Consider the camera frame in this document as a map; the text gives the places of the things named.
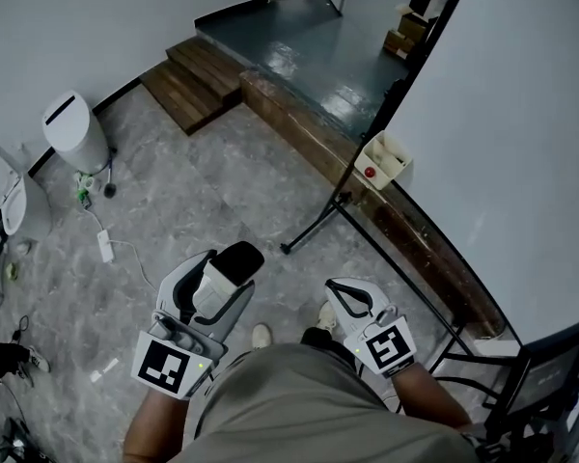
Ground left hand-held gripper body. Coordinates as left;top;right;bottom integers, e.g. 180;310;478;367
130;309;231;401

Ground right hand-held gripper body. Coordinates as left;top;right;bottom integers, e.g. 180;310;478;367
343;305;419;379

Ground black white whiteboard eraser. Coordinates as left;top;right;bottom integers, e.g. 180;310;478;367
192;240;265;315

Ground person's left forearm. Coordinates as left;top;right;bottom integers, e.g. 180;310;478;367
123;378;209;463

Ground person's right forearm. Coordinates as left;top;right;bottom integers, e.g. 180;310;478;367
390;362;475;431

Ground person's right shoe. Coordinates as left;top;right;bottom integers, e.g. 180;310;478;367
316;300;340;333

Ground person's shoe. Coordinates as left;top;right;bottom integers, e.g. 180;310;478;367
27;345;52;375
251;322;274;352
316;300;340;333

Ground person's black trousers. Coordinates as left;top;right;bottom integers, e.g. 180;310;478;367
299;326;363;371

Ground person's left shoe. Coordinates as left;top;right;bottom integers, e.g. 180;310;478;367
251;322;274;352

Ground white paper scrap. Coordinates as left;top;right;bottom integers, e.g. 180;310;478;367
90;358;123;384

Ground white power strip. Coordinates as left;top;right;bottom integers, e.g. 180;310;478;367
96;229;116;264

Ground person's shirt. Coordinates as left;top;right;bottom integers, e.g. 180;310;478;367
173;342;484;463

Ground black toilet brush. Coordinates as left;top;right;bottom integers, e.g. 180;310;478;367
102;147;119;200

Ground white plastic storage box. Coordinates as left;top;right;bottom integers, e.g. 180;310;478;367
354;130;414;191

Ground white cylindrical bin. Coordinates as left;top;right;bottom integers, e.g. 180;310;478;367
41;90;111;176

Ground wooden steps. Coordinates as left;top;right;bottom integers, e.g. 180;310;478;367
139;36;245;137

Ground cardboard box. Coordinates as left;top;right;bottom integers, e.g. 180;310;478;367
397;10;439;43
382;28;417;61

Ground white power cable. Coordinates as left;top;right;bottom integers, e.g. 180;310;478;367
81;204;159;292

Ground black cable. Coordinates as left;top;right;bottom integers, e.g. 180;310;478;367
9;314;31;345

